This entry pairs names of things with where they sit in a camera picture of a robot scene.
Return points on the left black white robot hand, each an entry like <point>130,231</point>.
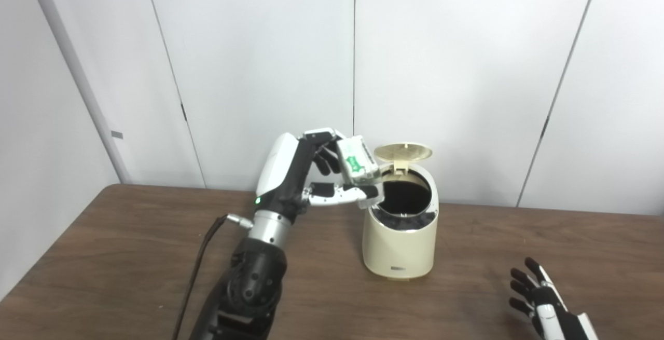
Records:
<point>282,174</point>

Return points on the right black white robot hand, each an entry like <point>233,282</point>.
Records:
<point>555,319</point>

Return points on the green white milk carton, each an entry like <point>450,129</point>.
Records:
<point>358,161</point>

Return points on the round cream bin lid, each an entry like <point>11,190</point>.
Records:
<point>404,152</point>

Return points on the cream-colored trash bin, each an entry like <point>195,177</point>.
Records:
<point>399,249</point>

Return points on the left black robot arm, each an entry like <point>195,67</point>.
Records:
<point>249,288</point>

